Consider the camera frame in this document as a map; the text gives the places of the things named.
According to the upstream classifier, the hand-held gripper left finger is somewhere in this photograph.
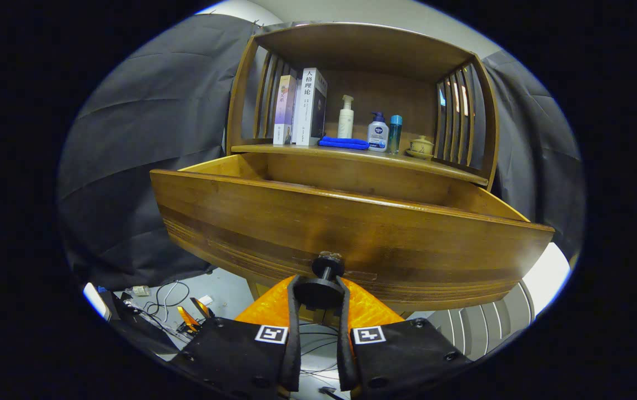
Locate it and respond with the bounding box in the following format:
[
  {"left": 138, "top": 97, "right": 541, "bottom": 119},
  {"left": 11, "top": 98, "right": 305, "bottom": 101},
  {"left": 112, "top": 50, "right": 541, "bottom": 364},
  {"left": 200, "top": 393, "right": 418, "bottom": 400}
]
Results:
[{"left": 171, "top": 275, "right": 302, "bottom": 400}]

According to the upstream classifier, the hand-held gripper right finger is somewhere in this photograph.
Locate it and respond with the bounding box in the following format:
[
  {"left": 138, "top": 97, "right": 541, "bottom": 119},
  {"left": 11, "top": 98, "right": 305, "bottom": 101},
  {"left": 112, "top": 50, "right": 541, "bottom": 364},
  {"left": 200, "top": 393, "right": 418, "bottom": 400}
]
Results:
[{"left": 336, "top": 276, "right": 472, "bottom": 400}]

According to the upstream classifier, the wooden drawer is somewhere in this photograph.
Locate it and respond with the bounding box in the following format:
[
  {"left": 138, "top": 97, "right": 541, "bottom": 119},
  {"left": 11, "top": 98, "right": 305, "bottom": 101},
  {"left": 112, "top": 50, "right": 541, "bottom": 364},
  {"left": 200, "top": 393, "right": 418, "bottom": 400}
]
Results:
[{"left": 150, "top": 152, "right": 555, "bottom": 313}]

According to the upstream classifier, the wooden countertop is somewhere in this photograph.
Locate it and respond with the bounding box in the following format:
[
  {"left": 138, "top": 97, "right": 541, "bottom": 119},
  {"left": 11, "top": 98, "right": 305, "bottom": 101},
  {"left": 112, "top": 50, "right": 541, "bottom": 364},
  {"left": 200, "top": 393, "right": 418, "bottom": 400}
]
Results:
[{"left": 231, "top": 142, "right": 489, "bottom": 187}]

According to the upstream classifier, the wooden cabinet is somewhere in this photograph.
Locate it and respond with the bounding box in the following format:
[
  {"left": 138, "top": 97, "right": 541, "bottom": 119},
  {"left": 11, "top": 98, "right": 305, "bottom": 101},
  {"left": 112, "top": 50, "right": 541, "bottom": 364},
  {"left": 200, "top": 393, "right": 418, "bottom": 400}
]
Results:
[{"left": 225, "top": 22, "right": 499, "bottom": 326}]

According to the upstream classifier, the orange and black tool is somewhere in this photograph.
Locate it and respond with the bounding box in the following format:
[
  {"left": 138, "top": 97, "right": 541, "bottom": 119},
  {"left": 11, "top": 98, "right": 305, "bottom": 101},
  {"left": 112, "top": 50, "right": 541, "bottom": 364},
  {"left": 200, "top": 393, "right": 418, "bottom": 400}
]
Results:
[{"left": 177, "top": 297, "right": 212, "bottom": 334}]

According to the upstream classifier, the flat white device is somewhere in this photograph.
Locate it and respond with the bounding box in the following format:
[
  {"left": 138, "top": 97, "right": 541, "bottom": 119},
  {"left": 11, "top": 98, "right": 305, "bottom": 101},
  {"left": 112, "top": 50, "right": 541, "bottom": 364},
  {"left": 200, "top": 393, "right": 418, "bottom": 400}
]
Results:
[{"left": 84, "top": 282, "right": 112, "bottom": 322}]

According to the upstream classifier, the white appliance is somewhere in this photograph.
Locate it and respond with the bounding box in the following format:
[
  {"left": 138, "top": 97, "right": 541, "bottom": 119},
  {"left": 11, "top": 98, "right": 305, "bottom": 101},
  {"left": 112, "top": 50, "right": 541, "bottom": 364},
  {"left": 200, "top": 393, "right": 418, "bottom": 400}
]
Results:
[{"left": 424, "top": 242, "right": 571, "bottom": 356}]

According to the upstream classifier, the yellow ceramic lidded cup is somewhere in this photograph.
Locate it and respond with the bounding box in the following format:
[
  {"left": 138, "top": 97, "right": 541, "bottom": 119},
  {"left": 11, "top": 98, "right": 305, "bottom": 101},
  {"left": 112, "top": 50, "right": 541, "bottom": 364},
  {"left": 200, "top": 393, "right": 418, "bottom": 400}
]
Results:
[{"left": 406, "top": 135, "right": 435, "bottom": 161}]

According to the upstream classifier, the teal bottle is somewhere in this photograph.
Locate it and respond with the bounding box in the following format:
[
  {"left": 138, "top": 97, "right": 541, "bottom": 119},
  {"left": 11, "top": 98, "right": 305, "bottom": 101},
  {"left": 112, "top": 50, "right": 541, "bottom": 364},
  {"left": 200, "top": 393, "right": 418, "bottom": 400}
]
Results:
[{"left": 388, "top": 115, "right": 403, "bottom": 154}]

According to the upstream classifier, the folded blue cloth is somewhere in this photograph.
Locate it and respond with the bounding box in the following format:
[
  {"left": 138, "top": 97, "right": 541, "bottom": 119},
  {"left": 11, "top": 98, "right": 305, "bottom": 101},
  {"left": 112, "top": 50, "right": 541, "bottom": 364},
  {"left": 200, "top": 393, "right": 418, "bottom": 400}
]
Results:
[{"left": 318, "top": 136, "right": 370, "bottom": 151}]

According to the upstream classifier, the white bottle with blue cap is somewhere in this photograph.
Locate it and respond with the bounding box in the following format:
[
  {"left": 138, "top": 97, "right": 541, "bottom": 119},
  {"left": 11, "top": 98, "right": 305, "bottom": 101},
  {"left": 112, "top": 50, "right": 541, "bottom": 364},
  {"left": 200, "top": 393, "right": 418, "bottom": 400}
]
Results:
[{"left": 367, "top": 112, "right": 390, "bottom": 153}]

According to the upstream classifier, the black backdrop cloth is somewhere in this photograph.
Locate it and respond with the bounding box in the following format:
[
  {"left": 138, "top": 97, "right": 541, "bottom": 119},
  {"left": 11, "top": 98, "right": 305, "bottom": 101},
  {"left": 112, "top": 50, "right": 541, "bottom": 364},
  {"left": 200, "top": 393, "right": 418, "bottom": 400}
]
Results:
[{"left": 56, "top": 14, "right": 585, "bottom": 289}]

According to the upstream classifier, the white pump bottle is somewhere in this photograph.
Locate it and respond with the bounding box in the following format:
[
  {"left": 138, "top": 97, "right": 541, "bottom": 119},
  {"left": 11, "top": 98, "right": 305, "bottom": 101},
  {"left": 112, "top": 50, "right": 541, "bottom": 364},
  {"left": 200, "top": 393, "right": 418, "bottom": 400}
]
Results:
[{"left": 338, "top": 94, "right": 355, "bottom": 139}]

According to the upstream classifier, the purple book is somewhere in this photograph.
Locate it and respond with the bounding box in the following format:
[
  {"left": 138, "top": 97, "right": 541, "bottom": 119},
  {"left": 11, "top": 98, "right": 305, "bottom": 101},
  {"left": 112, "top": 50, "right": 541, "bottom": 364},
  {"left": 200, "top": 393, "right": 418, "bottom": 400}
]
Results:
[{"left": 273, "top": 75, "right": 298, "bottom": 146}]

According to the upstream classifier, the thick white book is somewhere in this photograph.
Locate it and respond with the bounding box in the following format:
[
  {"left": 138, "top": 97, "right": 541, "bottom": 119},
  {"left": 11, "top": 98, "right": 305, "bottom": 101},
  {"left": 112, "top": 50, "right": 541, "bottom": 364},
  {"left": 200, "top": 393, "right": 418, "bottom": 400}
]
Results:
[{"left": 294, "top": 67, "right": 328, "bottom": 147}]

